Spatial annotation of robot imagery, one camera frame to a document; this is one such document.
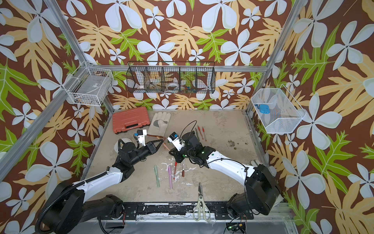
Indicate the white wire basket left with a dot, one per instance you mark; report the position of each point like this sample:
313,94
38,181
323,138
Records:
89,85

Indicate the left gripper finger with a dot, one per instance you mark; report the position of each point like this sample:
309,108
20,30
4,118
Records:
156,142
157,148

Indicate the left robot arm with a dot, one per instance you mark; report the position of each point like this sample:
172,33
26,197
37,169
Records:
70,204

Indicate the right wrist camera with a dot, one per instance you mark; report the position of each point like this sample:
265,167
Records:
176,141

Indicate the white brown-capped marker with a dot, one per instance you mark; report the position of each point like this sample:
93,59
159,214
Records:
183,168

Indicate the white handled scissors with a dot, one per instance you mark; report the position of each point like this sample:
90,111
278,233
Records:
201,210

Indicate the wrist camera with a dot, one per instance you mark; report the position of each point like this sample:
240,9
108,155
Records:
176,141
140,137

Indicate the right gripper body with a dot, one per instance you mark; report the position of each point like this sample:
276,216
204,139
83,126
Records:
181,155

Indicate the light green pen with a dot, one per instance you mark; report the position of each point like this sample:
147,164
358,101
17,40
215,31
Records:
156,175

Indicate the red plastic tool case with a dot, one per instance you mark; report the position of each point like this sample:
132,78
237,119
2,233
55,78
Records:
130,119

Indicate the pink pen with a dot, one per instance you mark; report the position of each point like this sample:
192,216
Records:
170,177

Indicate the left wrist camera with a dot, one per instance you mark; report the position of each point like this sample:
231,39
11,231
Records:
140,137

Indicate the beige work glove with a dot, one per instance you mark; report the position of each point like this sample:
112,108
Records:
159,124

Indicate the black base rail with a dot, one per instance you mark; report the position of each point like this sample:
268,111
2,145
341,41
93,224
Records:
220,210

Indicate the white mesh basket right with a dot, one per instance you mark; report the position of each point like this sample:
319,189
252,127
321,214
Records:
286,113

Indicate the black wire basket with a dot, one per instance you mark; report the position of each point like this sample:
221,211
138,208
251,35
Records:
172,77

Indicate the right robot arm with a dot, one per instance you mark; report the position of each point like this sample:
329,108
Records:
261,191

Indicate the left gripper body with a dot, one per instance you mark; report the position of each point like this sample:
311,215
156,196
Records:
147,150

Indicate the blue object in basket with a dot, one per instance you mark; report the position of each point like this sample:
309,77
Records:
263,108

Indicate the red gel pen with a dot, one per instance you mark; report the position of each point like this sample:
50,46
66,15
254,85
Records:
175,170

